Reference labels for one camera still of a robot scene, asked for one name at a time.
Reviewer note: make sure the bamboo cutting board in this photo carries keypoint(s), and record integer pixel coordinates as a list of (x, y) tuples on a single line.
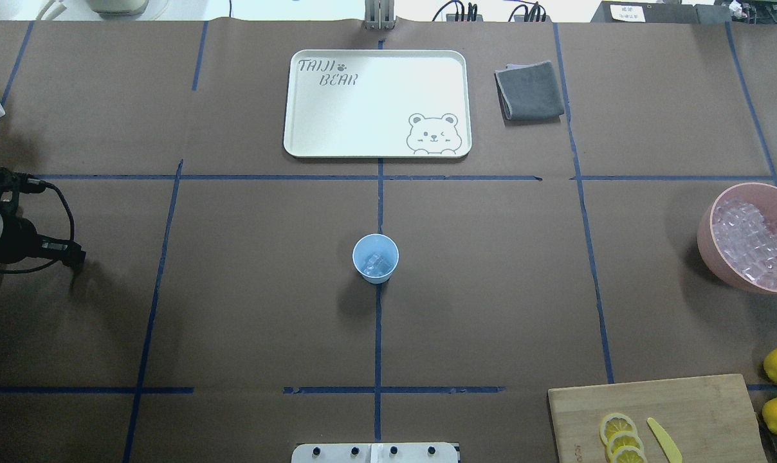
[(709, 418)]

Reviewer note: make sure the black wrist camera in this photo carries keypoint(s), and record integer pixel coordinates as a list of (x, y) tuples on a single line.
[(17, 183)]

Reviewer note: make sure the yellow plastic knife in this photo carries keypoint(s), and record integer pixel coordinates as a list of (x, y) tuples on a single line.
[(665, 441)]

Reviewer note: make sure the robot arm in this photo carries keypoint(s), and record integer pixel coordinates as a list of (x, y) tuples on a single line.
[(20, 240)]

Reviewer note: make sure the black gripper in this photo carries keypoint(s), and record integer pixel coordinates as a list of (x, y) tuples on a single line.
[(20, 238)]

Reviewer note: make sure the light blue paper cup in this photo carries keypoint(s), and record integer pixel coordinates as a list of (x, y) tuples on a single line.
[(370, 244)]

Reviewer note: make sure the pink bowl of ice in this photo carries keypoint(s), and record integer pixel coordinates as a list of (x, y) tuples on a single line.
[(737, 237)]

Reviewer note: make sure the white bear serving tray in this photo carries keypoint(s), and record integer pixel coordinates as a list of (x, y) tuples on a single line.
[(378, 104)]

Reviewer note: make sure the folded grey cloth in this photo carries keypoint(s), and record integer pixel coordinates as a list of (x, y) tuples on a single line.
[(530, 92)]

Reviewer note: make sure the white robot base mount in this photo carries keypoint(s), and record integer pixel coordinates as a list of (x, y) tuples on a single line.
[(377, 452)]

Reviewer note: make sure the lemon slice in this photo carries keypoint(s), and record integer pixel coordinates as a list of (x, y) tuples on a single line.
[(618, 442), (628, 454), (613, 423)]

